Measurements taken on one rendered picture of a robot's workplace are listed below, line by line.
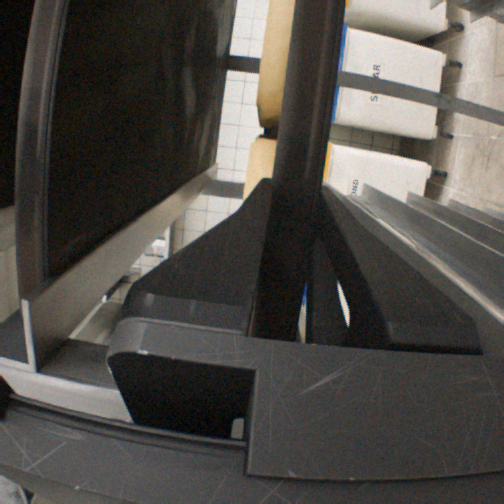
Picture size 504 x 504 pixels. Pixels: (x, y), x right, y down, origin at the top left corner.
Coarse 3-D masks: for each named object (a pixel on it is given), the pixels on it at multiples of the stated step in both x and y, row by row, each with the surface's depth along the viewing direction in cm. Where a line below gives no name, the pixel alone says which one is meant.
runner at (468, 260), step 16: (368, 192) 70; (368, 208) 60; (384, 208) 60; (400, 208) 53; (400, 224) 50; (416, 224) 47; (432, 224) 43; (416, 240) 42; (432, 240) 42; (448, 240) 38; (464, 240) 35; (432, 256) 36; (448, 256) 37; (464, 256) 35; (480, 256) 32; (496, 256) 29; (464, 272) 32; (480, 272) 31; (496, 272) 29; (480, 288) 28; (496, 288) 28; (496, 304) 25
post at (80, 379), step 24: (48, 360) 14; (72, 360) 14; (96, 360) 14; (24, 384) 13; (48, 384) 13; (72, 384) 13; (96, 384) 13; (72, 408) 13; (96, 408) 13; (120, 408) 13; (240, 432) 13
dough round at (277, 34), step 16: (272, 0) 13; (288, 0) 13; (272, 16) 13; (288, 16) 12; (272, 32) 12; (288, 32) 12; (272, 48) 12; (288, 48) 12; (272, 64) 13; (272, 80) 13; (272, 96) 14; (272, 112) 15
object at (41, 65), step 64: (64, 0) 11; (128, 0) 16; (192, 0) 30; (64, 64) 12; (128, 64) 19; (192, 64) 35; (64, 128) 13; (128, 128) 21; (192, 128) 41; (64, 192) 14; (128, 192) 23; (64, 256) 15
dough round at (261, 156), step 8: (256, 144) 16; (264, 144) 15; (272, 144) 15; (256, 152) 14; (264, 152) 15; (272, 152) 15; (248, 160) 15; (256, 160) 14; (264, 160) 14; (272, 160) 14; (248, 168) 14; (256, 168) 14; (264, 168) 14; (272, 168) 14; (248, 176) 14; (256, 176) 14; (264, 176) 14; (248, 184) 14; (256, 184) 14; (248, 192) 14
